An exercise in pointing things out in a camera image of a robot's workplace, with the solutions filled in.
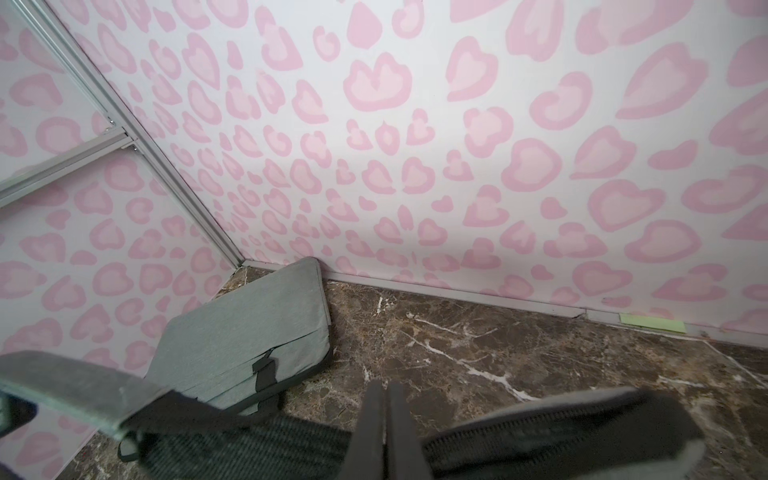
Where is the green tape strip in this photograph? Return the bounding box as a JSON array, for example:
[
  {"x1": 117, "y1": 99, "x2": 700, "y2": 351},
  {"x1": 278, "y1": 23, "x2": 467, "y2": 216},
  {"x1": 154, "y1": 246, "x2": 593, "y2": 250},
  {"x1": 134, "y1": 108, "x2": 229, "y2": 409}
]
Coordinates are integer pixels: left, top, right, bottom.
[{"x1": 619, "y1": 313, "x2": 687, "y2": 334}]

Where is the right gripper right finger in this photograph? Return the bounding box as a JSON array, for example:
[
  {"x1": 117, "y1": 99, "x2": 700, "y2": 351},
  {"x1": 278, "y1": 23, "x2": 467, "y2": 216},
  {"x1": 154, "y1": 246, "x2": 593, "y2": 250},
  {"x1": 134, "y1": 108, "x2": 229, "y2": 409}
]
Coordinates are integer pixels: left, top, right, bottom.
[{"x1": 386, "y1": 381, "x2": 433, "y2": 480}]

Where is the grey laptop bag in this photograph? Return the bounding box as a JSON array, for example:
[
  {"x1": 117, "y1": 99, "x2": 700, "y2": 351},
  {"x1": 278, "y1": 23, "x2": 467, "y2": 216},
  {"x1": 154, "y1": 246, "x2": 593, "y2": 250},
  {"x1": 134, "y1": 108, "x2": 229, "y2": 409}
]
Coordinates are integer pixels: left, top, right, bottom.
[
  {"x1": 1, "y1": 351, "x2": 706, "y2": 479},
  {"x1": 146, "y1": 257, "x2": 333, "y2": 415}
]

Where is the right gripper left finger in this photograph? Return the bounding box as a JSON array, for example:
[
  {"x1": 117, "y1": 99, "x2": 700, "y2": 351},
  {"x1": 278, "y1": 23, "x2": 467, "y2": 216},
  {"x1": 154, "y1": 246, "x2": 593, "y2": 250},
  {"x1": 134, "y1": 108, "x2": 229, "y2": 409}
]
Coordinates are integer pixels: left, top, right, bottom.
[{"x1": 339, "y1": 380, "x2": 385, "y2": 480}]

